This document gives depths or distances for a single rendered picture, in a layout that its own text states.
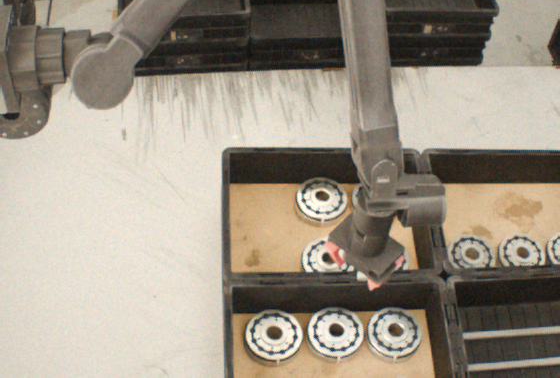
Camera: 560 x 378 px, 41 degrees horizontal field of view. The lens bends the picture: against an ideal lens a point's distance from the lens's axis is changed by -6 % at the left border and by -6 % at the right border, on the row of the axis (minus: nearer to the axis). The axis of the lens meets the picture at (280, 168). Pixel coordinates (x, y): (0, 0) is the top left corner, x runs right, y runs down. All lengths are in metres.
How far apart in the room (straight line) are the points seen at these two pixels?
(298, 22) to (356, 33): 1.68
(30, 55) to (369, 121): 0.44
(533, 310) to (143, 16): 0.99
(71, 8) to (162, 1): 2.40
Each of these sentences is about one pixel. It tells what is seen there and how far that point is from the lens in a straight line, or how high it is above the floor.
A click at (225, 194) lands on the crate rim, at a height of 0.93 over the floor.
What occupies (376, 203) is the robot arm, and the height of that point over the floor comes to 1.27.
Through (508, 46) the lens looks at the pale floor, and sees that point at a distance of 3.41.
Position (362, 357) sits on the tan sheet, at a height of 0.83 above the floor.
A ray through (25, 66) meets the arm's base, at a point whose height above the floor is 1.47.
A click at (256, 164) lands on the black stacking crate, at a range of 1.59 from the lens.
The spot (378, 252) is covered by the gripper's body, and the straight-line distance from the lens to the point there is 1.17.
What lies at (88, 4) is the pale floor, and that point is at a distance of 3.36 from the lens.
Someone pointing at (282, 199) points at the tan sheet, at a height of 0.83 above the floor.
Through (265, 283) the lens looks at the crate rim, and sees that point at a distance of 1.41.
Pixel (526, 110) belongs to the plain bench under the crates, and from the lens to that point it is 2.12.
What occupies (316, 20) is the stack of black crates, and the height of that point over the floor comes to 0.38.
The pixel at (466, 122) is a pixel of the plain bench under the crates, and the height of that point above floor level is 0.70.
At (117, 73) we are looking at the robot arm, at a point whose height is 1.46.
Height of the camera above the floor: 2.14
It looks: 52 degrees down
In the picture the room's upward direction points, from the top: 7 degrees clockwise
